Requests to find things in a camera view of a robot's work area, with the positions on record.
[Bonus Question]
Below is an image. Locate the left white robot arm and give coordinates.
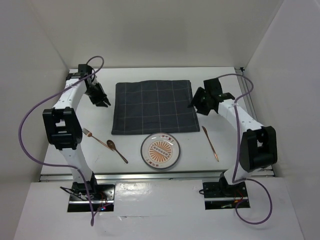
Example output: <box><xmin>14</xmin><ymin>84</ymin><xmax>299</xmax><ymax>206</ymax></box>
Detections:
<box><xmin>42</xmin><ymin>64</ymin><xmax>111</xmax><ymax>200</ymax></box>

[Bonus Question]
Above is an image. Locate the orange patterned plate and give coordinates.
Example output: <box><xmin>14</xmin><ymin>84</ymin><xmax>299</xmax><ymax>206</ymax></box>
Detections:
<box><xmin>140</xmin><ymin>132</ymin><xmax>181</xmax><ymax>171</ymax></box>

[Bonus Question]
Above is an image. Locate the front aluminium rail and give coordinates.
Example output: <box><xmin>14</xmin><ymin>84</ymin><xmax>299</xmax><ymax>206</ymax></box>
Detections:
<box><xmin>39</xmin><ymin>167</ymin><xmax>275</xmax><ymax>182</ymax></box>

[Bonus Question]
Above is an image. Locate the copper knife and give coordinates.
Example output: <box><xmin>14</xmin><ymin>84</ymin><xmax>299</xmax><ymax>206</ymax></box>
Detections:
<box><xmin>202</xmin><ymin>126</ymin><xmax>220</xmax><ymax>162</ymax></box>

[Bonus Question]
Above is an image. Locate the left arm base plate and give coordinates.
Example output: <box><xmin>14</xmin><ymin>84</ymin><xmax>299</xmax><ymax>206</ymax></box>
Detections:
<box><xmin>60</xmin><ymin>184</ymin><xmax>116</xmax><ymax>213</ymax></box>

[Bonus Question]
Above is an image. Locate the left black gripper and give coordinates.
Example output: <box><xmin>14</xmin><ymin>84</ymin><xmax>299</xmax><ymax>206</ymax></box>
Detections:
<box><xmin>84</xmin><ymin>82</ymin><xmax>111</xmax><ymax>108</ymax></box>

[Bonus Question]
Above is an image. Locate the copper spoon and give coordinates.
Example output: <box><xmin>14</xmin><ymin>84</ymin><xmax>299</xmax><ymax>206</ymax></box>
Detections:
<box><xmin>106</xmin><ymin>139</ymin><xmax>129</xmax><ymax>164</ymax></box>

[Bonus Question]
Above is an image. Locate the dark grey checked cloth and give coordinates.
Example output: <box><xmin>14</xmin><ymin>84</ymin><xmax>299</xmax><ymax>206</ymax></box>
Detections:
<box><xmin>111</xmin><ymin>80</ymin><xmax>200</xmax><ymax>135</ymax></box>

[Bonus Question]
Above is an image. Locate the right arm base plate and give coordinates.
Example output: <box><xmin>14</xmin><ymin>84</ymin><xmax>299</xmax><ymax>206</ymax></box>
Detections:
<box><xmin>198</xmin><ymin>182</ymin><xmax>251</xmax><ymax>210</ymax></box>

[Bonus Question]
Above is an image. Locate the copper fork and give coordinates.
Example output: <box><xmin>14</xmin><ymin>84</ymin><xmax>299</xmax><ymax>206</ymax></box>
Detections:
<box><xmin>82</xmin><ymin>128</ymin><xmax>112</xmax><ymax>150</ymax></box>

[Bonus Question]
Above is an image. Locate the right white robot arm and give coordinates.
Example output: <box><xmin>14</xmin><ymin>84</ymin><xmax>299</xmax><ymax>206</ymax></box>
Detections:
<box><xmin>189</xmin><ymin>78</ymin><xmax>278</xmax><ymax>196</ymax></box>

